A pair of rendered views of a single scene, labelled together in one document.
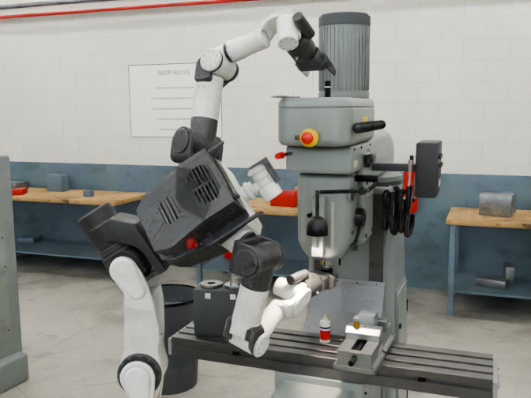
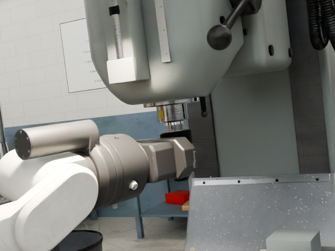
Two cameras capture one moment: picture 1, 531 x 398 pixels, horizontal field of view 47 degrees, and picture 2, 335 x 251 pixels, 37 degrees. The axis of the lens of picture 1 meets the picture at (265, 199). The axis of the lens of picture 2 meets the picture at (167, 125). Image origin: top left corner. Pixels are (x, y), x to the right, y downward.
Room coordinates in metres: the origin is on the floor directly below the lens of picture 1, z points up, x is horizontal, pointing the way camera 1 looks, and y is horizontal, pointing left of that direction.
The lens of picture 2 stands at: (1.50, -0.31, 1.31)
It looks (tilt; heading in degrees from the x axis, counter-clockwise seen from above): 3 degrees down; 7
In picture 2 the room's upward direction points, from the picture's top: 7 degrees counter-clockwise
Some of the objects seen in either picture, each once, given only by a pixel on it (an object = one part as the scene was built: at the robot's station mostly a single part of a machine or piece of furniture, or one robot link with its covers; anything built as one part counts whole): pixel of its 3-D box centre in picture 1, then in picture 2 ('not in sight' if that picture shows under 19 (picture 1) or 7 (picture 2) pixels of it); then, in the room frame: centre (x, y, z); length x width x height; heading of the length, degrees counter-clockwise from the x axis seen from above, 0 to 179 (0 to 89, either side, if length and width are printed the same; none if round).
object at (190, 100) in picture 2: not in sight; (171, 101); (2.23, -0.22, 1.31); 0.09 x 0.09 x 0.01
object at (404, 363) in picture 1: (325, 354); not in sight; (2.23, -0.22, 0.93); 1.24 x 0.23 x 0.08; 70
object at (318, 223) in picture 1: (317, 225); not in sight; (2.02, -0.17, 1.47); 0.07 x 0.07 x 0.06
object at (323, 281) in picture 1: (314, 283); (134, 165); (2.16, -0.17, 1.23); 0.13 x 0.12 x 0.10; 55
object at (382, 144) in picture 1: (355, 152); not in sight; (2.70, -0.40, 1.66); 0.80 x 0.23 x 0.20; 160
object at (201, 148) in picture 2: not in sight; (193, 153); (2.21, -0.25, 1.23); 0.06 x 0.02 x 0.03; 145
